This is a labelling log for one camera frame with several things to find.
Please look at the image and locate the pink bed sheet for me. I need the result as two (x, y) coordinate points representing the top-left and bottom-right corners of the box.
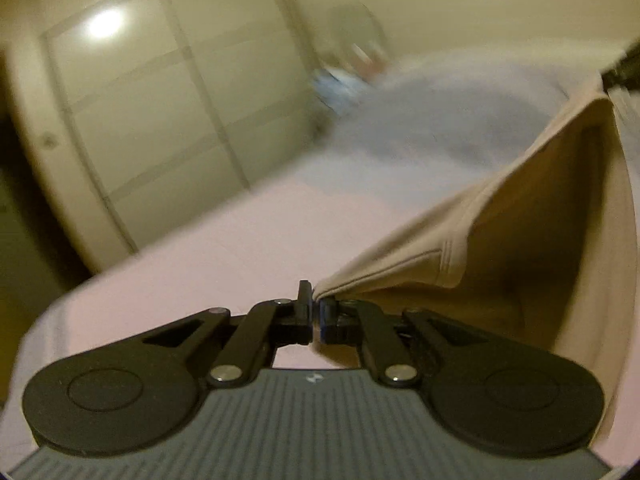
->
(0, 180), (640, 463)

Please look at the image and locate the light blue cloth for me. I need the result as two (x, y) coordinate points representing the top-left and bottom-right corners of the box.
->
(311, 66), (372, 113)

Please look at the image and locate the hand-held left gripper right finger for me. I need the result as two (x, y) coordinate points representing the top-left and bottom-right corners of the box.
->
(320, 297), (494, 390)

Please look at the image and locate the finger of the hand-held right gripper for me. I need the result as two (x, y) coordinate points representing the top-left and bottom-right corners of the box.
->
(601, 50), (640, 93)

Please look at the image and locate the grey printed blanket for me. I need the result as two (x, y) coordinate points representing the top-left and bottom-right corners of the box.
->
(280, 46), (640, 223)

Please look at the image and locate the beige shirt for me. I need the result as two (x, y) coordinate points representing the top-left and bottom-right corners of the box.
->
(312, 72), (633, 441)

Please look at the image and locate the cream sliding door wardrobe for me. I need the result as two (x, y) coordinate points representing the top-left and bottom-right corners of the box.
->
(0, 0), (323, 275)

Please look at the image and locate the round mirror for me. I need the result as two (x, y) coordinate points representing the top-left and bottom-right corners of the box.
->
(326, 2), (390, 63)

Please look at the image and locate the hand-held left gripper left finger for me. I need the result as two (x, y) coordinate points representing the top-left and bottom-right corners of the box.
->
(142, 280), (314, 389)

